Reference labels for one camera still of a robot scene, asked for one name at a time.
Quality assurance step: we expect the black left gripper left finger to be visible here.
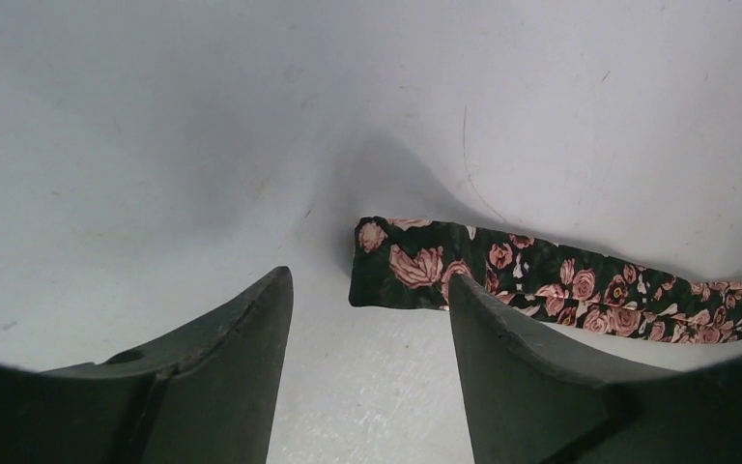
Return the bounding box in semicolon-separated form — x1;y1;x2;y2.
0;266;294;463

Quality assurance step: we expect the floral rose pattern tie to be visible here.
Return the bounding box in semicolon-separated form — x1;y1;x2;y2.
349;217;742;344

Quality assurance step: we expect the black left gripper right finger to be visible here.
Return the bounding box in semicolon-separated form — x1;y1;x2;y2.
449;275;742;463

